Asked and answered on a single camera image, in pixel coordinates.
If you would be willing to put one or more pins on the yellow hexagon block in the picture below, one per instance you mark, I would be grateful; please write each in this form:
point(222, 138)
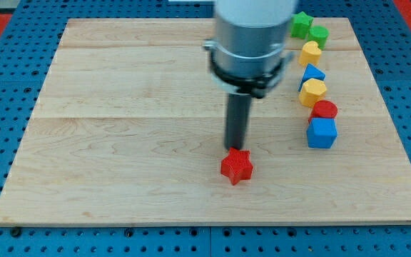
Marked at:
point(312, 91)

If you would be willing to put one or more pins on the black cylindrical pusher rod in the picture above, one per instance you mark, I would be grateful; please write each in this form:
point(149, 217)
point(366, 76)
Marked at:
point(237, 115)

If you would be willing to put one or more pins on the red cylinder block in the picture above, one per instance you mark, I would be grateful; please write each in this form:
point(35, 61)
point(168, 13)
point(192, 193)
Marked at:
point(323, 109)

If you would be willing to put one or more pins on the blue triangle block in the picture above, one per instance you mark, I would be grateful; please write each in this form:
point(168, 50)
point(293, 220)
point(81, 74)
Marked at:
point(311, 72)

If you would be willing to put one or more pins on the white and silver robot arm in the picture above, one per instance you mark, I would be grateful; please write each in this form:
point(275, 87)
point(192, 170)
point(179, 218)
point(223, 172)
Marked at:
point(246, 56)

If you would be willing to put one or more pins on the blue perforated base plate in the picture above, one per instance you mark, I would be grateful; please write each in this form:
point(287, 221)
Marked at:
point(27, 47)

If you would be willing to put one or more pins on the blue cube block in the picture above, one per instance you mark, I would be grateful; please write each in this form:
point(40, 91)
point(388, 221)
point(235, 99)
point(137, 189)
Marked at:
point(321, 133)

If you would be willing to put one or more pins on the green star block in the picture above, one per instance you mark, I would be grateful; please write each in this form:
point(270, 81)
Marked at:
point(300, 25)

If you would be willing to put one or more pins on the red star block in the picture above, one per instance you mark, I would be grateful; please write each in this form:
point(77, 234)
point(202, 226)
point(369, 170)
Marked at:
point(237, 166)

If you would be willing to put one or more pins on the light wooden board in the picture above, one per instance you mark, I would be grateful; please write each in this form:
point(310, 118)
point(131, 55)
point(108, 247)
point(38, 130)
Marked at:
point(127, 131)

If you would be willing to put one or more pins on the green cylinder block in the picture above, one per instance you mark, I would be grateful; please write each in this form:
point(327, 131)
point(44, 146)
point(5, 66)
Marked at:
point(318, 34)

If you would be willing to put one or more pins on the yellow heart block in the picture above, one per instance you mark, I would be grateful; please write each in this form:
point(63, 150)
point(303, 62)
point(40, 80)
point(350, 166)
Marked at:
point(310, 54)

